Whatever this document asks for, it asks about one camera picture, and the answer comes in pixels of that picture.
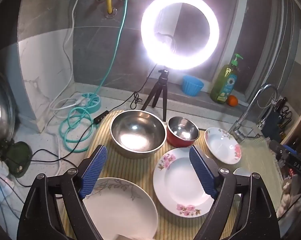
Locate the green pump soap bottle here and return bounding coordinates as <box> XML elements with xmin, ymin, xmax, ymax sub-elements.
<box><xmin>210</xmin><ymin>53</ymin><xmax>244</xmax><ymax>105</ymax></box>

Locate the pale green woven cloth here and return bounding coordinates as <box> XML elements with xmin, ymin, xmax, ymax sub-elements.
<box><xmin>240</xmin><ymin>137</ymin><xmax>283</xmax><ymax>205</ymax></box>

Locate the steel pot lid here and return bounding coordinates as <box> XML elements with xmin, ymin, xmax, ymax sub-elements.
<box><xmin>0</xmin><ymin>67</ymin><xmax>16</xmax><ymax>153</ymax></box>

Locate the small floral white bowl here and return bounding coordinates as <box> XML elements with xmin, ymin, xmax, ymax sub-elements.
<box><xmin>204</xmin><ymin>127</ymin><xmax>241</xmax><ymax>165</ymax></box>

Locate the chrome kitchen faucet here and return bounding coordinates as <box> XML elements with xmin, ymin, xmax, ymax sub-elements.
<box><xmin>227</xmin><ymin>83</ymin><xmax>279</xmax><ymax>143</ymax></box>

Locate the white power cable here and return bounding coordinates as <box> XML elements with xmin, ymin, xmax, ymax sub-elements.
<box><xmin>49</xmin><ymin>0</ymin><xmax>88</xmax><ymax>177</ymax></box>

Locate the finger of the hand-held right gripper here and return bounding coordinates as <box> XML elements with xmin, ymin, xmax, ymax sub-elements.
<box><xmin>269</xmin><ymin>140</ymin><xmax>298</xmax><ymax>157</ymax></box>

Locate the dark green pad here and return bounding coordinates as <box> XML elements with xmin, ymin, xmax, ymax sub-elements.
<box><xmin>6</xmin><ymin>141</ymin><xmax>32</xmax><ymax>178</ymax></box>

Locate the yellow striped cloth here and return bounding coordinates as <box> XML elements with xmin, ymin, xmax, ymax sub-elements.
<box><xmin>62</xmin><ymin>110</ymin><xmax>241</xmax><ymax>240</ymax></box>

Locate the beige fuzzy cloth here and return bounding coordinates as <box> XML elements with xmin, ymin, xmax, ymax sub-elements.
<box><xmin>277</xmin><ymin>180</ymin><xmax>301</xmax><ymax>218</ymax></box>

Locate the white ring light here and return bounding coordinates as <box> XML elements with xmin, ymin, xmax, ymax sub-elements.
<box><xmin>141</xmin><ymin>0</ymin><xmax>219</xmax><ymax>71</ymax></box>

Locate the large pink flower plate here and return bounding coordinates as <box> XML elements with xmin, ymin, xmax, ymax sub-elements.
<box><xmin>152</xmin><ymin>147</ymin><xmax>216</xmax><ymax>217</ymax></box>

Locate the small red steel bowl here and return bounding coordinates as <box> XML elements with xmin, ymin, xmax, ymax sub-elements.
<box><xmin>167</xmin><ymin>116</ymin><xmax>200</xmax><ymax>147</ymax></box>

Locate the round teal power strip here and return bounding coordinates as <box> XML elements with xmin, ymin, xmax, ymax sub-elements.
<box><xmin>74</xmin><ymin>92</ymin><xmax>101</xmax><ymax>114</ymax></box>

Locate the black utensil holder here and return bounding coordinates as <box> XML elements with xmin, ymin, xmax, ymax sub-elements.
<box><xmin>262</xmin><ymin>97</ymin><xmax>293</xmax><ymax>137</ymax></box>

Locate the white leaf print plate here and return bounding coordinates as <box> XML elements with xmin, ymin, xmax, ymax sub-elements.
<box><xmin>82</xmin><ymin>177</ymin><xmax>158</xmax><ymax>240</ymax></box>

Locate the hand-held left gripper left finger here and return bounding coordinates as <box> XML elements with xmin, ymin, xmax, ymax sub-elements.
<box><xmin>17</xmin><ymin>144</ymin><xmax>108</xmax><ymax>240</ymax></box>

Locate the blue ribbed plastic cup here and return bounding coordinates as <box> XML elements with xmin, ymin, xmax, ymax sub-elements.
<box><xmin>182</xmin><ymin>75</ymin><xmax>204</xmax><ymax>97</ymax></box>

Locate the black mini tripod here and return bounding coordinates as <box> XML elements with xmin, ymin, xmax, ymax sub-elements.
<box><xmin>141</xmin><ymin>66</ymin><xmax>169</xmax><ymax>122</ymax></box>

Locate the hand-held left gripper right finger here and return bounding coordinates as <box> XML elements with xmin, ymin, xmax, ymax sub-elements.
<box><xmin>189</xmin><ymin>145</ymin><xmax>282</xmax><ymax>240</ymax></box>

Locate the large steel bowl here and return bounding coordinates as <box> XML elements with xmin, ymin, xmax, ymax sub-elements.
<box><xmin>111</xmin><ymin>110</ymin><xmax>166</xmax><ymax>158</ymax></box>

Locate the black cable with inline remote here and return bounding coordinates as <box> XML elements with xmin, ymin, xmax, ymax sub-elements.
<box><xmin>13</xmin><ymin>64</ymin><xmax>158</xmax><ymax>188</ymax></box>

